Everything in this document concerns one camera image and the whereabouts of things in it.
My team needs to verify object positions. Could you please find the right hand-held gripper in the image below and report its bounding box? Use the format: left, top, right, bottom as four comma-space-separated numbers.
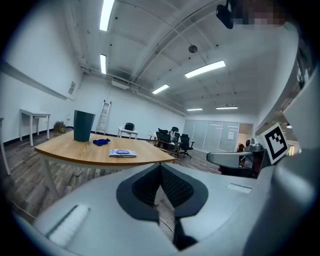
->
206, 121, 289, 179

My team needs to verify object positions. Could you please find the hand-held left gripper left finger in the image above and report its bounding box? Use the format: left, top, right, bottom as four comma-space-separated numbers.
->
32, 162, 181, 256

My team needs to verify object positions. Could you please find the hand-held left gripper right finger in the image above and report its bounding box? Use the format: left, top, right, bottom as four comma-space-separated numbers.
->
159, 162, 275, 256

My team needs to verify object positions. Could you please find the wet wipe pack purple lid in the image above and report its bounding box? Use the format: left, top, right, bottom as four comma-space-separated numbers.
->
108, 148, 138, 159

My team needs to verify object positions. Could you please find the frosted glass partition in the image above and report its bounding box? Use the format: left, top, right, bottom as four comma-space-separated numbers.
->
183, 119, 240, 153

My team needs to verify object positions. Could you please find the wooden shelf rack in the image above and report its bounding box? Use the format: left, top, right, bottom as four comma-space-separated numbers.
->
154, 139, 181, 165

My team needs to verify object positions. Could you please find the blue cloth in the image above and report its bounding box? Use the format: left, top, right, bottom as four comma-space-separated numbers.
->
92, 138, 111, 147

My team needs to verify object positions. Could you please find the white table with slanted legs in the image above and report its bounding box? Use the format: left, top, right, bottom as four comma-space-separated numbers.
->
117, 126, 139, 140

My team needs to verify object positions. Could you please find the dark teal waste bin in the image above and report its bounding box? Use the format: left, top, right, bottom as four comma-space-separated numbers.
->
73, 109, 97, 143

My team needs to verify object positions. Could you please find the aluminium ladder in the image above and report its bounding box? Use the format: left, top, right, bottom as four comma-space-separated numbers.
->
95, 99, 113, 136

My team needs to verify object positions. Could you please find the white side table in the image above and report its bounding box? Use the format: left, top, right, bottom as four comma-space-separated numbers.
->
19, 108, 51, 148

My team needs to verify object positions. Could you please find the white ceiling air conditioner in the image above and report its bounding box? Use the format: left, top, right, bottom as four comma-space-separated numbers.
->
111, 79, 131, 90

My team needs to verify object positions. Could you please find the person's head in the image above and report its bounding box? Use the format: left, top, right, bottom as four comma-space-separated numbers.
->
231, 0, 288, 27

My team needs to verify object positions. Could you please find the right hand-held gripper camera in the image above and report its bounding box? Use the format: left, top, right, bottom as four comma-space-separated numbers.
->
244, 138, 262, 152

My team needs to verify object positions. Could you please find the black head-worn camera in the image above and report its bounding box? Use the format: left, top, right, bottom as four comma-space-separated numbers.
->
215, 0, 235, 30

